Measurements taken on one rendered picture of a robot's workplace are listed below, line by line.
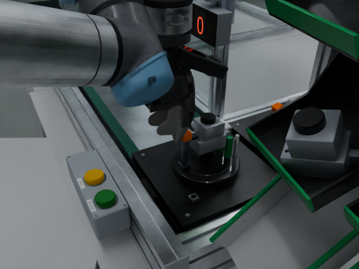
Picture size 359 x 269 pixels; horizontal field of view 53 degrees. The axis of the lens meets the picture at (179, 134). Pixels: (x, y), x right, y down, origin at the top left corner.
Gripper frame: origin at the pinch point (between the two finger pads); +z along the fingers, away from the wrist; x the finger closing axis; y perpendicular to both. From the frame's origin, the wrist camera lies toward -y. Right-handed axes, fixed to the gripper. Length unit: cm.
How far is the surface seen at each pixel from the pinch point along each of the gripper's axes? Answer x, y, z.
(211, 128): 2.2, -5.7, -0.9
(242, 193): 10.2, -8.3, 10.3
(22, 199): -21.1, 29.9, 21.5
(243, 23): -103, -94, 21
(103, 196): -1.4, 15.5, 10.1
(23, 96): -248, 15, 108
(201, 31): -18.2, -15.4, -11.7
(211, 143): 2.2, -5.9, 2.7
